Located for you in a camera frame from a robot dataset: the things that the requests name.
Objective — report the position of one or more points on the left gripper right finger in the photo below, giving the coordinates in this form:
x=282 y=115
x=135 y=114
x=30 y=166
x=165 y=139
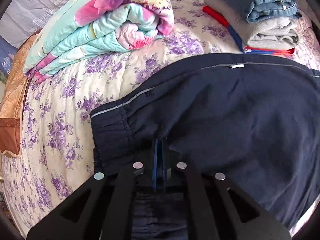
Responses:
x=164 y=162

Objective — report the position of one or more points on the brown orange pillow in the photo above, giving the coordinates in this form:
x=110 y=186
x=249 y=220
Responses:
x=12 y=104

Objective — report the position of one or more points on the folded red blue garment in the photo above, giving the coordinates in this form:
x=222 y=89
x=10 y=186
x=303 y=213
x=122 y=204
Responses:
x=225 y=22

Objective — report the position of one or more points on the folded colourful floral quilt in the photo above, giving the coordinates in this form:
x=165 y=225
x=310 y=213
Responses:
x=86 y=28

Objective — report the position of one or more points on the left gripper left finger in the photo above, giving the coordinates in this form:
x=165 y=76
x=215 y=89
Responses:
x=154 y=163

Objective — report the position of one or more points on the folded grey garment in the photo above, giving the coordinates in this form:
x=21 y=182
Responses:
x=222 y=7

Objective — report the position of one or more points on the white lace curtain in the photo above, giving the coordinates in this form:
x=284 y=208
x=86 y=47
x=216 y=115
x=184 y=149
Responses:
x=23 y=17

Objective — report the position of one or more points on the navy blue pants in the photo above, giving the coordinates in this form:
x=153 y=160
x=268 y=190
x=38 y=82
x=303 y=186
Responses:
x=242 y=150

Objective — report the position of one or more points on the purple floral bed cover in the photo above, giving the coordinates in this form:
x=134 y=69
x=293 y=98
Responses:
x=57 y=139

